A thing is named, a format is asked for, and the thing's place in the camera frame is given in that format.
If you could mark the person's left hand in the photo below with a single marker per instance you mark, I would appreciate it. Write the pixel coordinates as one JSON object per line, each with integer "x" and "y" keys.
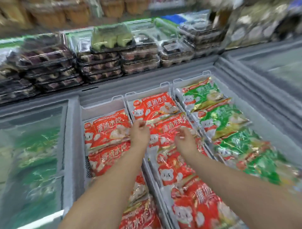
{"x": 140, "y": 134}

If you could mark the person's right hand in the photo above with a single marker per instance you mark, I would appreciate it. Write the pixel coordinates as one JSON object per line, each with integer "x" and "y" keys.
{"x": 186, "y": 141}

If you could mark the red dumpling packets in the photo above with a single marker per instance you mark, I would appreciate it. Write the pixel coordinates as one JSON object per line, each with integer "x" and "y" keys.
{"x": 108, "y": 129}

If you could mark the green dumpling packet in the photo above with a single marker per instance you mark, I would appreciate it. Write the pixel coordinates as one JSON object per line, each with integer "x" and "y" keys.
{"x": 219, "y": 118}
{"x": 238, "y": 141}
{"x": 266, "y": 165}
{"x": 200, "y": 94}

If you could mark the grey freezer with green front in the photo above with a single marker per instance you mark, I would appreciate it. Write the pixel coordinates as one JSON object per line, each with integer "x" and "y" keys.
{"x": 141, "y": 80}

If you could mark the freezer sliding glass lid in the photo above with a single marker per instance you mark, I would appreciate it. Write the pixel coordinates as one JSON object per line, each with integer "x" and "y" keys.
{"x": 73, "y": 141}

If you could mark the person's left forearm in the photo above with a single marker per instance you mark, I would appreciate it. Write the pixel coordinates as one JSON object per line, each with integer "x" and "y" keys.
{"x": 106, "y": 193}

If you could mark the person's right forearm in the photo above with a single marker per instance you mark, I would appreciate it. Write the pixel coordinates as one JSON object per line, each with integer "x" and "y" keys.
{"x": 247, "y": 195}

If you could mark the white plastic freezer basket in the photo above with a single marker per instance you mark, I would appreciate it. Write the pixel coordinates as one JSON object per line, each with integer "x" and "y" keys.
{"x": 259, "y": 125}
{"x": 101, "y": 109}
{"x": 146, "y": 90}

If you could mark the grey freezer with loose dumplings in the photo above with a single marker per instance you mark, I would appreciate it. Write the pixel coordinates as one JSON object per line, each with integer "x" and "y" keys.
{"x": 259, "y": 50}

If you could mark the clear box of green cakes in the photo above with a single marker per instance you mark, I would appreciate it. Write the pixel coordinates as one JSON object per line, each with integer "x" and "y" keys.
{"x": 111, "y": 37}

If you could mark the green frozen bags under lid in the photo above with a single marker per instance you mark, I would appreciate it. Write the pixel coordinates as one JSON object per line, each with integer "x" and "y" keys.
{"x": 35, "y": 153}

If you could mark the stack of dark tray packs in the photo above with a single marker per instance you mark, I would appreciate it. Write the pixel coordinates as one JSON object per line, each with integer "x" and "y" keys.
{"x": 52, "y": 70}

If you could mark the tan snack bag white label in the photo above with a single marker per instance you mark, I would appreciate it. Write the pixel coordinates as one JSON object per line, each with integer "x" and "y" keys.
{"x": 254, "y": 31}
{"x": 269, "y": 28}
{"x": 238, "y": 34}

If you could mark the clear packs with red labels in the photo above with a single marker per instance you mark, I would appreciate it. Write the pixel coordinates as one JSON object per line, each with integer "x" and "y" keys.
{"x": 170, "y": 3}

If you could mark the stack of clear bun boxes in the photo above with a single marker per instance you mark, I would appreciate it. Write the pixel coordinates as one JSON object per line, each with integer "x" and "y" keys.
{"x": 75, "y": 14}

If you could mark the grey metal shelf rack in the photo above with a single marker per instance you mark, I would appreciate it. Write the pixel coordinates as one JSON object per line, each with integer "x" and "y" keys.
{"x": 28, "y": 31}

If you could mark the clear bags of yellow cakes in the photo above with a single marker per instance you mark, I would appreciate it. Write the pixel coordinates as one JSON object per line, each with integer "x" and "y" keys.
{"x": 14, "y": 11}

